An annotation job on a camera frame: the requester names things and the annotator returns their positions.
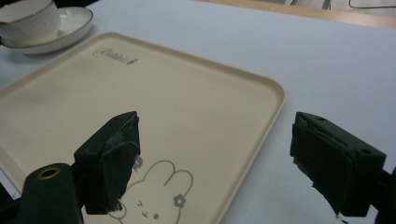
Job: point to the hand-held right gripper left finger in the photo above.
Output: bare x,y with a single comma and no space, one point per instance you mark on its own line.
106,168

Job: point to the beige tray with rabbit print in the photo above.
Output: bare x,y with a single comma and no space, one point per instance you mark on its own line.
186,105

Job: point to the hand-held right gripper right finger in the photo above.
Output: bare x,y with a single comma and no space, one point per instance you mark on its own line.
336,165

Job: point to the white teacup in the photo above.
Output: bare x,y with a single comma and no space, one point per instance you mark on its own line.
28,20

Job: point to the white saucer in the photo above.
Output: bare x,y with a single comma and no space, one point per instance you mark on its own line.
67,29

